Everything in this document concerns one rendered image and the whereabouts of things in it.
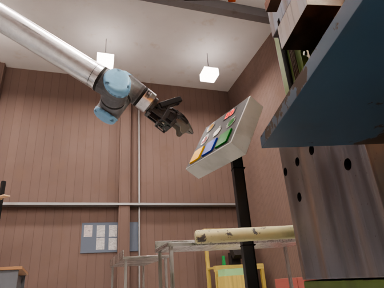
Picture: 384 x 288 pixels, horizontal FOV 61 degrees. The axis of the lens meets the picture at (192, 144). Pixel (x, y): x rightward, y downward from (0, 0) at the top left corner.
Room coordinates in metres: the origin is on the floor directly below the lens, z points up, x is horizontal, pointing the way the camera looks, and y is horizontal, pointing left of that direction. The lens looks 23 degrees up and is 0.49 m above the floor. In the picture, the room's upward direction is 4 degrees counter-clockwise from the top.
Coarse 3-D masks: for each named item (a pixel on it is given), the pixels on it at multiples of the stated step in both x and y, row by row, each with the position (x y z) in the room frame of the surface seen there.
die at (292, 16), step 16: (304, 0) 0.73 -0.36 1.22; (320, 0) 0.73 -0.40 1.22; (336, 0) 0.74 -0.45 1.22; (288, 16) 0.83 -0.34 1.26; (304, 16) 0.77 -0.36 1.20; (320, 16) 0.77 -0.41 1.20; (288, 32) 0.85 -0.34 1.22; (304, 32) 0.84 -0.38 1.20; (320, 32) 0.84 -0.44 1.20; (288, 48) 0.91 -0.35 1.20; (304, 48) 0.92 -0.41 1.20
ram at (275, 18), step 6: (282, 0) 0.84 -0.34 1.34; (288, 0) 0.81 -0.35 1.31; (282, 6) 0.85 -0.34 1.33; (270, 12) 0.94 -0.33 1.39; (276, 12) 0.90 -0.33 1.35; (282, 12) 0.86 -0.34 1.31; (270, 18) 0.95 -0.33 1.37; (276, 18) 0.91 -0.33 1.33; (270, 24) 0.96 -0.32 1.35; (276, 24) 0.92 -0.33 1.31; (276, 30) 0.93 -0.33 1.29; (276, 36) 0.96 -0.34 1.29
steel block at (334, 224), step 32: (288, 160) 0.89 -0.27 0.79; (320, 160) 0.73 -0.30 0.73; (352, 160) 0.62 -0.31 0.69; (288, 192) 0.93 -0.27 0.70; (320, 192) 0.76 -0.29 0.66; (352, 192) 0.64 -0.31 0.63; (320, 224) 0.79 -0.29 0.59; (352, 224) 0.67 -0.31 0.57; (320, 256) 0.82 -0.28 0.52; (352, 256) 0.69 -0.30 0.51
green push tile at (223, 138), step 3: (231, 129) 1.19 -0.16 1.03; (225, 132) 1.21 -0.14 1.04; (228, 132) 1.19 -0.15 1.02; (222, 135) 1.22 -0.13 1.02; (225, 135) 1.19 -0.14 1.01; (228, 135) 1.18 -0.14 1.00; (219, 138) 1.23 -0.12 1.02; (222, 138) 1.20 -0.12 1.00; (225, 138) 1.18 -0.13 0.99; (228, 138) 1.17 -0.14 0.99; (219, 141) 1.21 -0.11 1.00; (222, 141) 1.19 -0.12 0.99; (225, 141) 1.17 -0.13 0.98; (216, 144) 1.23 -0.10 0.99; (219, 144) 1.20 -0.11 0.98; (222, 144) 1.19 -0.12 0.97; (216, 147) 1.22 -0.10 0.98
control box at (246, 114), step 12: (240, 108) 1.23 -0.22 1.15; (252, 108) 1.21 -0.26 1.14; (216, 120) 1.42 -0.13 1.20; (228, 120) 1.28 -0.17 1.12; (240, 120) 1.17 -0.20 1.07; (252, 120) 1.21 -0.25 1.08; (204, 132) 1.48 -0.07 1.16; (240, 132) 1.17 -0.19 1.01; (252, 132) 1.20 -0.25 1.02; (204, 144) 1.38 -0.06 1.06; (228, 144) 1.15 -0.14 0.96; (240, 144) 1.16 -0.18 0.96; (192, 156) 1.43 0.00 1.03; (204, 156) 1.30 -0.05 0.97; (216, 156) 1.25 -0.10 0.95; (228, 156) 1.22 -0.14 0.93; (240, 156) 1.20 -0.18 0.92; (192, 168) 1.39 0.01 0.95; (204, 168) 1.36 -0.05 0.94; (216, 168) 1.33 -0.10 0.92
